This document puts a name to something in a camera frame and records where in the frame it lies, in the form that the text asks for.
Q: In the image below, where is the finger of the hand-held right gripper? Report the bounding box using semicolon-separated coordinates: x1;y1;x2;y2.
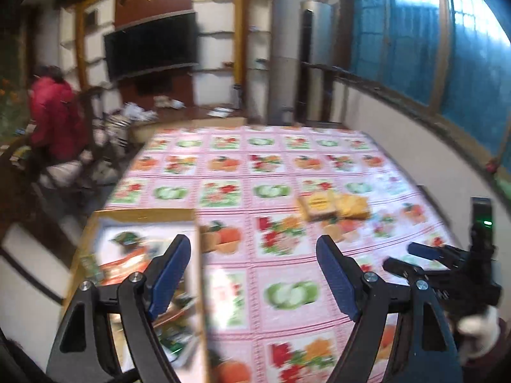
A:
407;241;460;266
382;257;432;284

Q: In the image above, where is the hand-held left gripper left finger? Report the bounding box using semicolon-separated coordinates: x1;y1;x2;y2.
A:
46;234;192;383

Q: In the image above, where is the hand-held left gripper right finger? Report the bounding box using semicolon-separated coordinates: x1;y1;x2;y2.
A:
315;235;464;383

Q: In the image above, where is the orange snack packet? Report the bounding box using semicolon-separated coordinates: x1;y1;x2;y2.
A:
100;247;160;285

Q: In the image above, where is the yellow-rimmed cardboard box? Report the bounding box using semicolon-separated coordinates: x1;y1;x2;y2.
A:
66;207;210;383

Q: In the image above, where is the person's right forearm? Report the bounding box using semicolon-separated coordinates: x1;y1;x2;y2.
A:
459;318;511;368

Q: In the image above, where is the person's right hand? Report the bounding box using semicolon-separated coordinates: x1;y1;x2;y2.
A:
455;307;500;364

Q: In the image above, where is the green white snack packet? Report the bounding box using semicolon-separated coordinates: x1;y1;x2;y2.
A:
110;230;162;250

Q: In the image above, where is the yellow snack packet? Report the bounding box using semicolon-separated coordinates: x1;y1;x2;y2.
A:
335;193;370;220

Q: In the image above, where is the golden brown snack packet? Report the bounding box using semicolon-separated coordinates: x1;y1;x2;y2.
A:
297;191;338;222

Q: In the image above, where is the floral fruit tablecloth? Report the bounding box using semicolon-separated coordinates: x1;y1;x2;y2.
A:
104;125;480;383

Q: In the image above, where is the white chair cushion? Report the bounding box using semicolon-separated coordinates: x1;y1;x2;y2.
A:
40;160;85;191

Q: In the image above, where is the white plastic bag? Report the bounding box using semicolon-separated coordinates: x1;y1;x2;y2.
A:
120;103;158;122

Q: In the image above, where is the silver standing air conditioner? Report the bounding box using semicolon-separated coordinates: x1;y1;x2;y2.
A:
297;0;337;124

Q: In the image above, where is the blue glass window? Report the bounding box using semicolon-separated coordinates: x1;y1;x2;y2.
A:
347;0;511;168

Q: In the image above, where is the black flat television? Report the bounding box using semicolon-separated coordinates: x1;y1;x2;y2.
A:
103;11;199;82

